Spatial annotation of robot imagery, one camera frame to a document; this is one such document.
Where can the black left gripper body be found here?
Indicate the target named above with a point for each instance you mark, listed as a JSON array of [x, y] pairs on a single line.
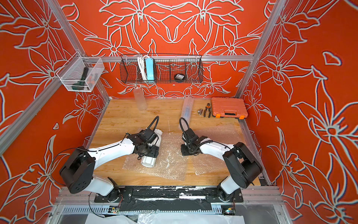
[[147, 152]]

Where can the clear acrylic box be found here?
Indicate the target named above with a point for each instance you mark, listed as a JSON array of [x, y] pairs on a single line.
[[72, 70]]

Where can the orange tool case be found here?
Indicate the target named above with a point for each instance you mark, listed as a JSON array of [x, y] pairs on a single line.
[[228, 108]]

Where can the aluminium frame post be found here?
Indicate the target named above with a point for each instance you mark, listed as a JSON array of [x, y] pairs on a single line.
[[61, 18], [279, 5]]

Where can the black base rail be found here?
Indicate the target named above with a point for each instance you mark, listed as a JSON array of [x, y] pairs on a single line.
[[190, 199]]

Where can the aluminium frame post left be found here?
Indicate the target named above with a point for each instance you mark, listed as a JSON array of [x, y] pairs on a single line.
[[61, 18]]

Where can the orange handled pliers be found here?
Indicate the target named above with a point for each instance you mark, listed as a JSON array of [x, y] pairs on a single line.
[[207, 111]]

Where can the bubble wrap sheet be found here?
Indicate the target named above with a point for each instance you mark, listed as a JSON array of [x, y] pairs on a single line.
[[170, 163], [223, 137]]

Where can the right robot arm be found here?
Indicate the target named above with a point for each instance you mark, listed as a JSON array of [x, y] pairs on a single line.
[[242, 165]]

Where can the small black device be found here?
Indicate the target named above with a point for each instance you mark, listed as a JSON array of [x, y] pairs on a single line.
[[179, 77]]

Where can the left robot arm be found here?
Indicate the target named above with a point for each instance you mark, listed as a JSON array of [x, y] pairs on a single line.
[[78, 170]]

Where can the black wire basket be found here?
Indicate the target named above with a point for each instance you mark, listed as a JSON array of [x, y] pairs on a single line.
[[133, 71]]

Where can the clear glass vase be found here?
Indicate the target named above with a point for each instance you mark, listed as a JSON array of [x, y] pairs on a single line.
[[140, 99]]

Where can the aluminium frame post right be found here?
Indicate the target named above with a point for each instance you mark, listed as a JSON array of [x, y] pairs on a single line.
[[279, 5]]

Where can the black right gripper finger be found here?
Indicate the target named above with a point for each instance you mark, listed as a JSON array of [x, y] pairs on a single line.
[[185, 153], [184, 147]]

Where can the aluminium left side bar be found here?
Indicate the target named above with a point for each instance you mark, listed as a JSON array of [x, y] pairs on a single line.
[[10, 135]]

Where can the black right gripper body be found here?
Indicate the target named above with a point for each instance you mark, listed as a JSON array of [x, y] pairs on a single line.
[[190, 146]]

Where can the aluminium horizontal back bar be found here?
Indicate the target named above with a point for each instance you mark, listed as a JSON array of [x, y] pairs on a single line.
[[205, 58]]

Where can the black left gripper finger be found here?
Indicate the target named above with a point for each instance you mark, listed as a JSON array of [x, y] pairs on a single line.
[[154, 151], [140, 155]]

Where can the light blue box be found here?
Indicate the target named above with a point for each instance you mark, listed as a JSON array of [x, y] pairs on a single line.
[[149, 63]]

